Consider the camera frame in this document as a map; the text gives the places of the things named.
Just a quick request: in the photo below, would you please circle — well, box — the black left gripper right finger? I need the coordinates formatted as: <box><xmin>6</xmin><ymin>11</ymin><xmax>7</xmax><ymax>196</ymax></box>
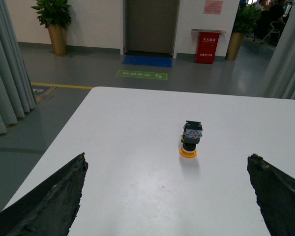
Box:
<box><xmin>247</xmin><ymin>154</ymin><xmax>295</xmax><ymax>236</ymax></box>

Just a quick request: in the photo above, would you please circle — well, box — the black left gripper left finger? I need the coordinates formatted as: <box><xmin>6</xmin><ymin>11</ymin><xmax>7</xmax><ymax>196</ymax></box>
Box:
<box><xmin>0</xmin><ymin>153</ymin><xmax>88</xmax><ymax>236</ymax></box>

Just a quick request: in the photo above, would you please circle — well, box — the yellow push button switch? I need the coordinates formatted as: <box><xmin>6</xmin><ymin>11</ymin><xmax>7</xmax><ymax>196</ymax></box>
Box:
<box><xmin>179</xmin><ymin>120</ymin><xmax>203</xmax><ymax>158</ymax></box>

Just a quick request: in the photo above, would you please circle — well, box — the right grey curtain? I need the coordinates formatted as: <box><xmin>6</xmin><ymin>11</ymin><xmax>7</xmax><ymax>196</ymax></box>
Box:
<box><xmin>261</xmin><ymin>5</ymin><xmax>295</xmax><ymax>100</ymax></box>

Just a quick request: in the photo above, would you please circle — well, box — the grey curtain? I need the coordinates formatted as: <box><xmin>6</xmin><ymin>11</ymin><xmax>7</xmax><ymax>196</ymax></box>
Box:
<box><xmin>261</xmin><ymin>5</ymin><xmax>295</xmax><ymax>100</ymax></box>
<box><xmin>0</xmin><ymin>0</ymin><xmax>36</xmax><ymax>135</ymax></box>

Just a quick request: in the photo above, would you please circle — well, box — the left grey curtain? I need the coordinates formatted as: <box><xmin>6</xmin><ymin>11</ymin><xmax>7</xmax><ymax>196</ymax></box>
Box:
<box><xmin>0</xmin><ymin>0</ymin><xmax>36</xmax><ymax>135</ymax></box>

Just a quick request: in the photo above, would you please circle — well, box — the white office chair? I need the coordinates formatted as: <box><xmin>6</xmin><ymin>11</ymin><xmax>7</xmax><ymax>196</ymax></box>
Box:
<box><xmin>253</xmin><ymin>21</ymin><xmax>282</xmax><ymax>45</ymax></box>

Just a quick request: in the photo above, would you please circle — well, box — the green floor sign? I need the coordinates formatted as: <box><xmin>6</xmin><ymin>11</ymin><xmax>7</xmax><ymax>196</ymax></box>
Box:
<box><xmin>116</xmin><ymin>70</ymin><xmax>168</xmax><ymax>80</ymax></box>

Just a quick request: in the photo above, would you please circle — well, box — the red fire extinguisher box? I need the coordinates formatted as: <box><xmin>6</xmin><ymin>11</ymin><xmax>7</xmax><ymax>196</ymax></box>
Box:
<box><xmin>192</xmin><ymin>29</ymin><xmax>226</xmax><ymax>64</ymax></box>

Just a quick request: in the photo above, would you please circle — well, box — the seated person in black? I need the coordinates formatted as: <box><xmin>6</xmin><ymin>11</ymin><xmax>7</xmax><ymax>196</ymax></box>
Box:
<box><xmin>256</xmin><ymin>0</ymin><xmax>287</xmax><ymax>39</ymax></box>

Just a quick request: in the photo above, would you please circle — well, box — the blue floor mat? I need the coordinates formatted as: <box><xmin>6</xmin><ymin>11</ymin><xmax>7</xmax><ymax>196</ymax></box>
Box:
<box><xmin>122</xmin><ymin>55</ymin><xmax>173</xmax><ymax>68</ymax></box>

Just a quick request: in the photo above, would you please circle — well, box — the right potted green plant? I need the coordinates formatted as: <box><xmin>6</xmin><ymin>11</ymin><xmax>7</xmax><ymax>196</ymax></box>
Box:
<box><xmin>225</xmin><ymin>6</ymin><xmax>261</xmax><ymax>60</ymax></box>

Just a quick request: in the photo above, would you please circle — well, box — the potted green plant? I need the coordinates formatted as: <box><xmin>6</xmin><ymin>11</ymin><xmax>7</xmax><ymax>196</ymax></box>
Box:
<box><xmin>31</xmin><ymin>0</ymin><xmax>71</xmax><ymax>56</ymax></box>
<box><xmin>225</xmin><ymin>6</ymin><xmax>261</xmax><ymax>60</ymax></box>

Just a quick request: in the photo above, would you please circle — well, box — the left potted green plant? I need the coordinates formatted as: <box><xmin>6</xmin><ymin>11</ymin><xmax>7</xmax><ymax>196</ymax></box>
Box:
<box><xmin>31</xmin><ymin>0</ymin><xmax>71</xmax><ymax>56</ymax></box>

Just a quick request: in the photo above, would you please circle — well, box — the grey door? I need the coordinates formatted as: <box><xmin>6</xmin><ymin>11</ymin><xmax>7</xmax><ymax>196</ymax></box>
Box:
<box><xmin>123</xmin><ymin>0</ymin><xmax>180</xmax><ymax>57</ymax></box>

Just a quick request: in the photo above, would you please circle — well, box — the pink wall notice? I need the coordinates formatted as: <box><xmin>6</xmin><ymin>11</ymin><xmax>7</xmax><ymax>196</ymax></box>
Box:
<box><xmin>204</xmin><ymin>0</ymin><xmax>223</xmax><ymax>15</ymax></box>

